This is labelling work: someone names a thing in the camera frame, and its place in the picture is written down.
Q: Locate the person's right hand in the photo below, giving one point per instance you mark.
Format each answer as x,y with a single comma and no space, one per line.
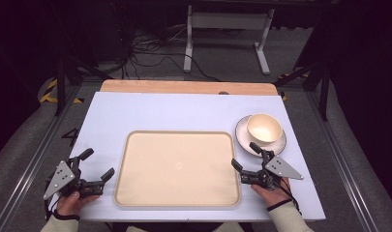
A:
273,195

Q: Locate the person's left hand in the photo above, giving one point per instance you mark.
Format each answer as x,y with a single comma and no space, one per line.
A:
75,203

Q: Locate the white plate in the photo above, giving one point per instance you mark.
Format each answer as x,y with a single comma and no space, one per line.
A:
243,137

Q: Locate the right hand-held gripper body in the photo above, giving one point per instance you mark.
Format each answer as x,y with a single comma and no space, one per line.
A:
271,172

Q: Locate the white metal stand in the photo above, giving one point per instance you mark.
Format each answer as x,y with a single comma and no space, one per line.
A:
227,21

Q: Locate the white table mat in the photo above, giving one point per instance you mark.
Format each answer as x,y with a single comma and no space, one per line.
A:
171,111

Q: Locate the cream bowl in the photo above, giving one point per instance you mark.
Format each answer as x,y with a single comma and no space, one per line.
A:
265,128

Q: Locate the wooden table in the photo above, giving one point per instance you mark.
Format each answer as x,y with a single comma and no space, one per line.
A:
187,87

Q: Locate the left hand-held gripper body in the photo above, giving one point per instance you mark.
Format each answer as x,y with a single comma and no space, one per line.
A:
65,181

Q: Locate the beige tray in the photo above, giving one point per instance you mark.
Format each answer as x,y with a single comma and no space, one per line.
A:
177,169

